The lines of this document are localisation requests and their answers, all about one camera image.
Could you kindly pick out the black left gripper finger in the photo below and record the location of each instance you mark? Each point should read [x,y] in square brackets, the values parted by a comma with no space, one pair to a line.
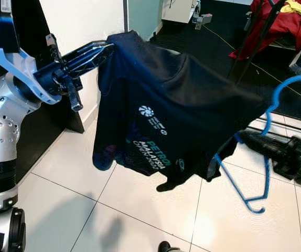
[93,64]
[90,51]

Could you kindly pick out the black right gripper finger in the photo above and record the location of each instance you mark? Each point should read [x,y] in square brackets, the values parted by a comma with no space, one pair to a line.
[260,139]
[263,152]

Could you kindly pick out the blue clothes hanger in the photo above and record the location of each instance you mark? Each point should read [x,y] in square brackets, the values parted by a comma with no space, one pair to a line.
[292,79]

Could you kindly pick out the black printed jersey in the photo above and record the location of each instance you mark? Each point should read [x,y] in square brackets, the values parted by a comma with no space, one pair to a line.
[166,94]

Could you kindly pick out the teal glass door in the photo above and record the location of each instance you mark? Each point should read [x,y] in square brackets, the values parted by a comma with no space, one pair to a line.
[142,18]

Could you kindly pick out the red shirt with yellow print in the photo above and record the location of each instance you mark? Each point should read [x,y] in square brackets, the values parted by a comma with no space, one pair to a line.
[287,26]

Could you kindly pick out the white cabinet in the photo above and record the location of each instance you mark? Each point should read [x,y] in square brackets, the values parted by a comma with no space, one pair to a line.
[179,10]

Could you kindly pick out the black metal clothes rack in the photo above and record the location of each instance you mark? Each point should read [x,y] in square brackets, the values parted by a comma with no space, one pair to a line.
[260,37]

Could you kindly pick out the black floor mat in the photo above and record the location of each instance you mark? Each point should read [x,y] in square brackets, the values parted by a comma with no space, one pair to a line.
[203,52]

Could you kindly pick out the small grey device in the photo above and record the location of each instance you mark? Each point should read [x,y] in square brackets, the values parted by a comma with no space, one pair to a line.
[203,21]

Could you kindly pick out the white blue left wrist camera mount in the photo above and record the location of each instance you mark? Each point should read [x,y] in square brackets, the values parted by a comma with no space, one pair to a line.
[14,73]

